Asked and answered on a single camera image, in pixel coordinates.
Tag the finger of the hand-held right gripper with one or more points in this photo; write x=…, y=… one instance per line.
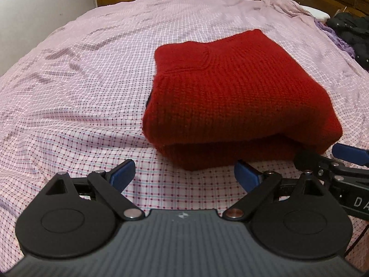
x=351, y=153
x=310, y=160

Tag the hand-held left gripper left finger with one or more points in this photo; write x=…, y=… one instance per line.
x=122, y=175

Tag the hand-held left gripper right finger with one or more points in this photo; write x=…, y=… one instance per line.
x=246, y=176

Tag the white pillow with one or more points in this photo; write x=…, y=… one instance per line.
x=315, y=12

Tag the purple cloth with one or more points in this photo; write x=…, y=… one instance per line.
x=335, y=36

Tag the red knitted sweater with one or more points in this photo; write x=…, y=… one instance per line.
x=230, y=98

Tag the black sequined clothes pile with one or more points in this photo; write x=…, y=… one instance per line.
x=354, y=34

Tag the pink checked bed sheet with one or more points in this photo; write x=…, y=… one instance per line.
x=86, y=92

